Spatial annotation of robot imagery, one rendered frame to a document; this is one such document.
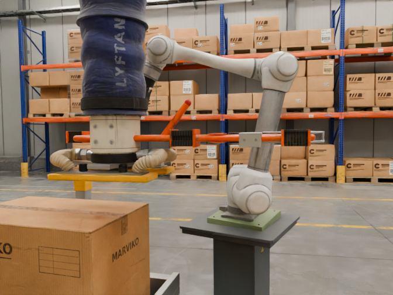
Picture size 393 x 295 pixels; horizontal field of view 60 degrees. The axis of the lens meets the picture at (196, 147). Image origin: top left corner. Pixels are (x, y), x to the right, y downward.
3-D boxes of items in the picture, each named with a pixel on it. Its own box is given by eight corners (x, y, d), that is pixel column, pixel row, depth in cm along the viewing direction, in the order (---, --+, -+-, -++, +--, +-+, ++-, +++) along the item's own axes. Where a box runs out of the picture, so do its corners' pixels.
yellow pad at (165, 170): (79, 172, 127) (79, 159, 126) (93, 170, 136) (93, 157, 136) (166, 174, 119) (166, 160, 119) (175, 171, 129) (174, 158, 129)
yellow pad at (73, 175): (47, 180, 108) (46, 164, 108) (65, 176, 118) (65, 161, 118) (147, 182, 101) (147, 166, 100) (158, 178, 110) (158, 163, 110)
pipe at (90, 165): (50, 168, 110) (50, 150, 110) (90, 161, 134) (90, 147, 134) (149, 170, 102) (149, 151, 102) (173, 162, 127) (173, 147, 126)
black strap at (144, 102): (66, 109, 109) (66, 97, 109) (102, 113, 131) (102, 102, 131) (132, 107, 104) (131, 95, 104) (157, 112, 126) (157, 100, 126)
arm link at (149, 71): (157, 70, 172) (152, 81, 173) (142, 62, 167) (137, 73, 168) (165, 71, 165) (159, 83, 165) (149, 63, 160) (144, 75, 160)
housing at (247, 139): (238, 147, 105) (238, 132, 105) (240, 146, 112) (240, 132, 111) (261, 147, 104) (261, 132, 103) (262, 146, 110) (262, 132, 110)
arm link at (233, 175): (252, 199, 191) (252, 161, 189) (262, 209, 173) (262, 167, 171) (224, 201, 190) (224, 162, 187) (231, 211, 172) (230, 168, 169)
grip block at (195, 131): (168, 147, 109) (168, 129, 108) (177, 146, 118) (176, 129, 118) (194, 147, 107) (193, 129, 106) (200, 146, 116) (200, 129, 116)
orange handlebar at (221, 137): (42, 143, 121) (42, 133, 121) (88, 140, 150) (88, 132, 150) (316, 143, 100) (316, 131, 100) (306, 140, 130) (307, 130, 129)
